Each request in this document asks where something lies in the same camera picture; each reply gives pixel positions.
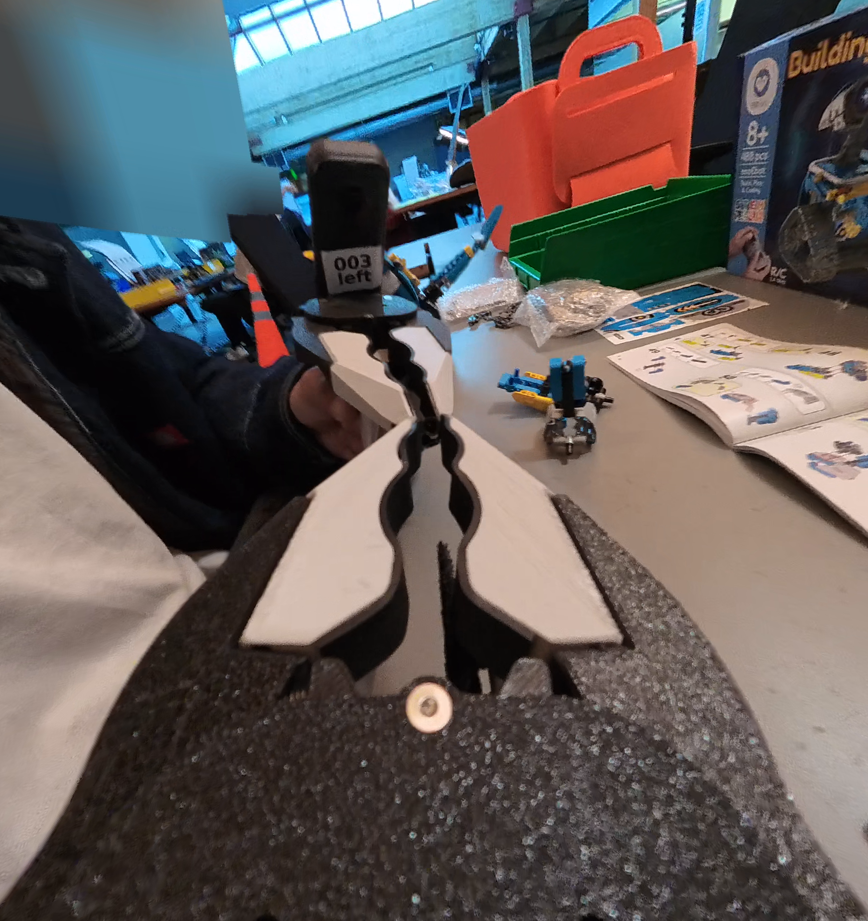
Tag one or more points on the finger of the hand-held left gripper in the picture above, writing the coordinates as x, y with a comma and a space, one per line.
434, 360
354, 370

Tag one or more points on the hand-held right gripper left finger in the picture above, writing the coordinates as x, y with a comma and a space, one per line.
326, 568

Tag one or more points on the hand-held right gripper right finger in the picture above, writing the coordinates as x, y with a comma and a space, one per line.
527, 568

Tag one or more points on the small black pin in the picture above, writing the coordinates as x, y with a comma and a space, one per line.
430, 433

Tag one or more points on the grey desk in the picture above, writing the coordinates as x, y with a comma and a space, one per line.
693, 575

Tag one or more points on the person's left hand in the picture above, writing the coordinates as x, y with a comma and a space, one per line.
326, 424

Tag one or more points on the clear plastic parts bag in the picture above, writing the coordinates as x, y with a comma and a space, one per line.
477, 298
578, 306

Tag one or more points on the orange traffic cone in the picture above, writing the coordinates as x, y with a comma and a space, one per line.
267, 331

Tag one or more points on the small blue toy robot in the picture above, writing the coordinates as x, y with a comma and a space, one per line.
567, 388

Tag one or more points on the tracked toy robot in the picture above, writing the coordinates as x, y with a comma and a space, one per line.
491, 224

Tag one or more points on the green bin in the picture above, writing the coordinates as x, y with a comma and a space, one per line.
621, 244

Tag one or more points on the sticker sheet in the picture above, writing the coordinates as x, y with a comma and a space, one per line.
678, 309

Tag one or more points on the person's white shirt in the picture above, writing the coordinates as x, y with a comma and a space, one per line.
59, 611

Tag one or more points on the orange plastic tote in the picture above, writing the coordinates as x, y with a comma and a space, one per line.
606, 129

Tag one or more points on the instruction booklet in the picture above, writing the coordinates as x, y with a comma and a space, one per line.
765, 388

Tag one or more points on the dark denim jacket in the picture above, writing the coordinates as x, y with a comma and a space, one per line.
31, 302

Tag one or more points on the robot kit box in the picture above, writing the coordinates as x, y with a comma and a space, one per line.
822, 180

